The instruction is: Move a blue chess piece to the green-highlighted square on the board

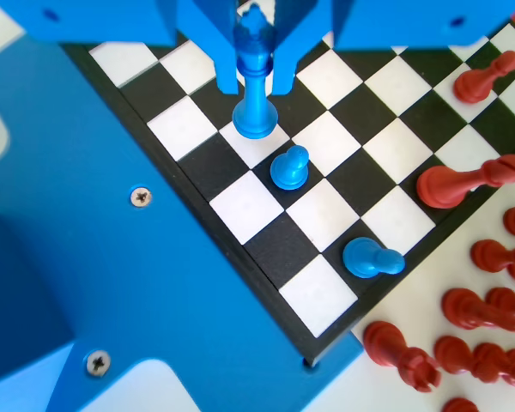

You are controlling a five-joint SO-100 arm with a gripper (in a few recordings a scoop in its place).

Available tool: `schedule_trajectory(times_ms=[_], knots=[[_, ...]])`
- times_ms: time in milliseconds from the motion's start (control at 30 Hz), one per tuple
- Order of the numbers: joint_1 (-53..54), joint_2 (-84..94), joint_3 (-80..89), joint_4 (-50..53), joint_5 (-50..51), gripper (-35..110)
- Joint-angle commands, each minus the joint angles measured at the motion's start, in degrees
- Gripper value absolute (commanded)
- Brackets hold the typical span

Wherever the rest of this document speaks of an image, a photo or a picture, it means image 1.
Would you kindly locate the blue board end plate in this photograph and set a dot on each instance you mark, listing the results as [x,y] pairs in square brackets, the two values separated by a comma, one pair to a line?
[154,266]

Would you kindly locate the silver plate screw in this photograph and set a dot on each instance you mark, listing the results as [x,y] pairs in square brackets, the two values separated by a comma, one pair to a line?
[98,363]
[141,197]

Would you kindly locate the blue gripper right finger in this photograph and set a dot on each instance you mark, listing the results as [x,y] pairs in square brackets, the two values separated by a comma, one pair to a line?
[285,60]

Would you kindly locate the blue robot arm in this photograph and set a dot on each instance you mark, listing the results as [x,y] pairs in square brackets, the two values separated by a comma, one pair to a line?
[17,300]

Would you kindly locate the black white chessboard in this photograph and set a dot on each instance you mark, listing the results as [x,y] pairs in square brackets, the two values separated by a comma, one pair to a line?
[347,141]

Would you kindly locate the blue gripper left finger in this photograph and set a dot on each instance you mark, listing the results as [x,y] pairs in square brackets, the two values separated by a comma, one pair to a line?
[223,56]

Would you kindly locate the blue piece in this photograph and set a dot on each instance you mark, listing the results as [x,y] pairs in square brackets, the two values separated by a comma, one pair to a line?
[254,116]

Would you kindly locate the red chess rook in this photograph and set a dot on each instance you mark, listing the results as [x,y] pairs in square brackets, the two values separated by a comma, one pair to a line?
[390,347]
[459,405]

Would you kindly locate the blue chess pawn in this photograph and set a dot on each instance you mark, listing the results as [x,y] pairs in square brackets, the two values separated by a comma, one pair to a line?
[362,257]
[288,169]

